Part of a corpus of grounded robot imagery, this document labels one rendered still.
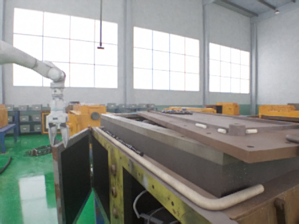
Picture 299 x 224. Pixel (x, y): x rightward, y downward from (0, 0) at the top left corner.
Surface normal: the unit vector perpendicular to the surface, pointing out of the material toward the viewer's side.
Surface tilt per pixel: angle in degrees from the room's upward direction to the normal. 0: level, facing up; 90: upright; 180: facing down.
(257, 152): 90
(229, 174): 90
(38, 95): 90
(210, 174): 90
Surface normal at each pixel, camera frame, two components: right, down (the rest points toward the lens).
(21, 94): 0.47, 0.05
